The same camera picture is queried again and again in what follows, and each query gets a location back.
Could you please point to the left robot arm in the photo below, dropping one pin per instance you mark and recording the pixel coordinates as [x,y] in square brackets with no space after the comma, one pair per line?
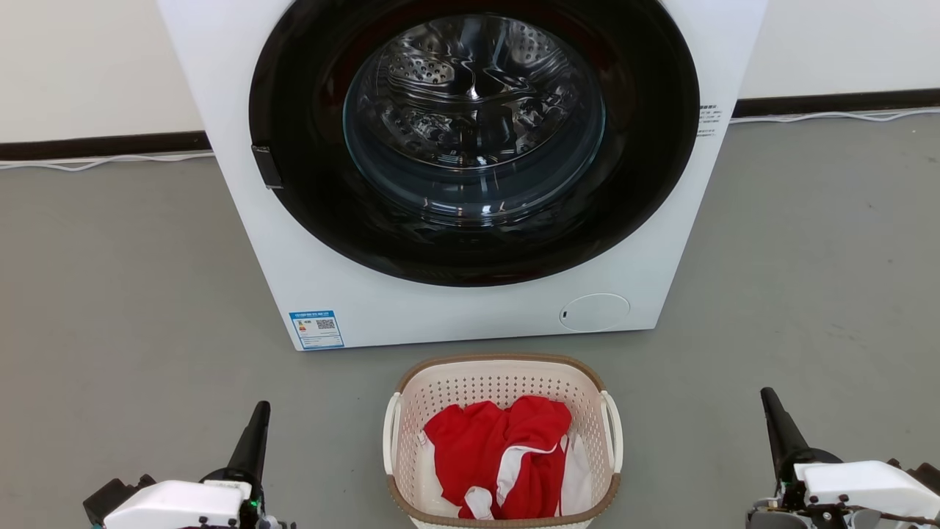
[114,496]

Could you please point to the white front-load washing machine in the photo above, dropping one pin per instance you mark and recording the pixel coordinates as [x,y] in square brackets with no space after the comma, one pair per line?
[220,73]

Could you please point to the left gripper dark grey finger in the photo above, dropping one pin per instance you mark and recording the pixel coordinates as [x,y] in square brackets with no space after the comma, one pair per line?
[253,441]

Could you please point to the small printed text label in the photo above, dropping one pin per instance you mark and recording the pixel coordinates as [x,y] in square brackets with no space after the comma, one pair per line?
[710,120]

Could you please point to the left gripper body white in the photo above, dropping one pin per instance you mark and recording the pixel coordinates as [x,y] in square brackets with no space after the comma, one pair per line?
[172,507]

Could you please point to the red and white garment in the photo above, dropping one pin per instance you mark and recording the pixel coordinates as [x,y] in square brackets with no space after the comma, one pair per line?
[477,448]

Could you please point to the blue energy label sticker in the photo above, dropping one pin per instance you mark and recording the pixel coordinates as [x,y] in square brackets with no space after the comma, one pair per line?
[316,330]

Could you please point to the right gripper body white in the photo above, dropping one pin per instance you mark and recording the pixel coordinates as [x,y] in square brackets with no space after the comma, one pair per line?
[866,485]

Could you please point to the round white filter cover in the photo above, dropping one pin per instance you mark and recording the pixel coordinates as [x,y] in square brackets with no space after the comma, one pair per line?
[595,312]

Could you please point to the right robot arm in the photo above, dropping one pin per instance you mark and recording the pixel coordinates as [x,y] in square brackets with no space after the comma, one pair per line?
[924,474]

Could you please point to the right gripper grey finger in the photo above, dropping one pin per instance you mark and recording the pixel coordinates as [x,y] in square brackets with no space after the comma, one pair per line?
[782,433]

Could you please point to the beige perforated laundry basket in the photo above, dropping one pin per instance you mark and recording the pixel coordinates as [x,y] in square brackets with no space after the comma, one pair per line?
[470,382]

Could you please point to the round dark glass washer door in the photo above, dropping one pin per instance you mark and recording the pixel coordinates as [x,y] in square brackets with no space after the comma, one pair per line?
[308,191]

